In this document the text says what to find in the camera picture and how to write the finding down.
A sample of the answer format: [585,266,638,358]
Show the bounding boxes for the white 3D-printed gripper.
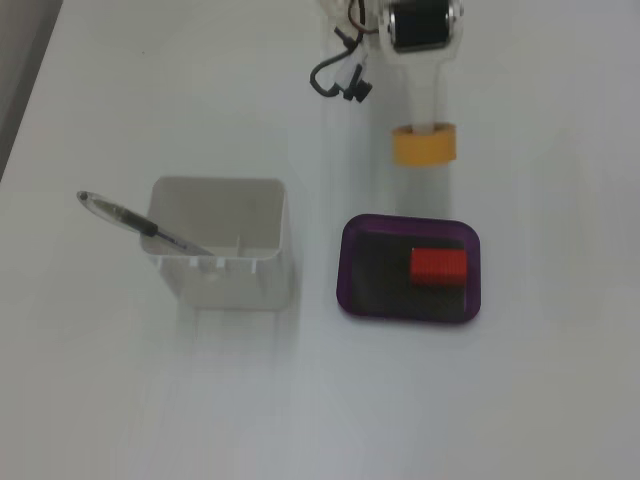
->
[377,0,465,136]

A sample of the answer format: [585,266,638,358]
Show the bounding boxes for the yellow tape roll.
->
[391,122,457,169]

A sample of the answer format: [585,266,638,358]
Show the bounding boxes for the black ballpoint pen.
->
[76,189,216,257]

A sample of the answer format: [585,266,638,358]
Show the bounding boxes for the white plastic pen holder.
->
[139,176,294,312]

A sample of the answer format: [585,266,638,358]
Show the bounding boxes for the red and black servo wires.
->
[344,0,379,36]

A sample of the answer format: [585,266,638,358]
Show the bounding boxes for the red rectangular block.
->
[409,247,469,287]

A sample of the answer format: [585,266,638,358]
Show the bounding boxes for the black cable with connector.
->
[309,27,374,104]

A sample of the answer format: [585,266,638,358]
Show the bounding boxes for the purple metal tray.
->
[334,213,484,325]

